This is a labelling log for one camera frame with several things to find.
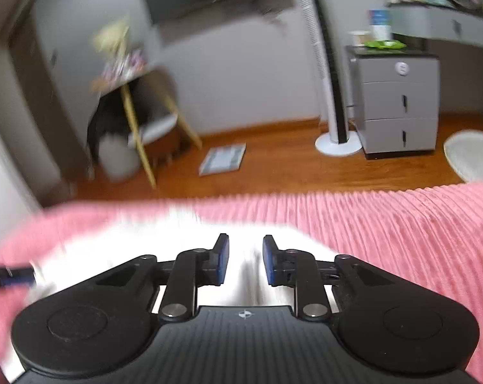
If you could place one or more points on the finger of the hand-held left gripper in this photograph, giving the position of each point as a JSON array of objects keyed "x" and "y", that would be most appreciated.
[{"x": 13, "y": 275}]

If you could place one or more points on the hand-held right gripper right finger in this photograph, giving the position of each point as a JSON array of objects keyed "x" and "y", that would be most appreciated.
[{"x": 269, "y": 260}]

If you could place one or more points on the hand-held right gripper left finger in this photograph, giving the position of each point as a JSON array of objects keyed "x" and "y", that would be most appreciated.
[{"x": 223, "y": 256}]

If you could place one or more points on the white ribbed knit sweater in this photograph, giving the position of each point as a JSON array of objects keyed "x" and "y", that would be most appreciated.
[{"x": 145, "y": 228}]

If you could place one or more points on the flat grey floor scale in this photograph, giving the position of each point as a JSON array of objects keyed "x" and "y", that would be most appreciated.
[{"x": 222, "y": 159}]

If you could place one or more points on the pink ribbed plush blanket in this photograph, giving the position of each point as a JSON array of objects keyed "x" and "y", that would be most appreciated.
[{"x": 385, "y": 228}]

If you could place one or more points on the white waste bin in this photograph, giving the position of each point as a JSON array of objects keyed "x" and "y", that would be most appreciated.
[{"x": 117, "y": 158}]

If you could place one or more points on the yellow side table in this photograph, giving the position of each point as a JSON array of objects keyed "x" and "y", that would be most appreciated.
[{"x": 133, "y": 120}]

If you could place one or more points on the white tower fan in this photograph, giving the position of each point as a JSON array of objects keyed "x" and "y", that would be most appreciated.
[{"x": 332, "y": 100}]

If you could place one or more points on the black garment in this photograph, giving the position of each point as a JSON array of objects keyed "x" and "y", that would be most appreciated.
[{"x": 109, "y": 116}]

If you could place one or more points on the dark brown door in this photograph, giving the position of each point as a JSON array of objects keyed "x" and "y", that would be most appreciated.
[{"x": 37, "y": 88}]

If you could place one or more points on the grey drawer cabinet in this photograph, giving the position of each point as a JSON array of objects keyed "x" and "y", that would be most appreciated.
[{"x": 385, "y": 96}]

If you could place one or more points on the white jar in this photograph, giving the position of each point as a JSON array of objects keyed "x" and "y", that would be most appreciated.
[{"x": 359, "y": 38}]

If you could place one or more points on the green packet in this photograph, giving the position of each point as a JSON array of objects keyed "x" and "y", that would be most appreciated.
[{"x": 385, "y": 44}]

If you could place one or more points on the flower bouquet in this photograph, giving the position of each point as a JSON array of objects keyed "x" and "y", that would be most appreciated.
[{"x": 111, "y": 36}]

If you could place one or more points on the blue and white box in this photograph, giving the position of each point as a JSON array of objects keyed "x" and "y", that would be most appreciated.
[{"x": 380, "y": 24}]

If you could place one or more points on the grey dressing table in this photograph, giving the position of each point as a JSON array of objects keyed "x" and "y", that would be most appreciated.
[{"x": 425, "y": 24}]

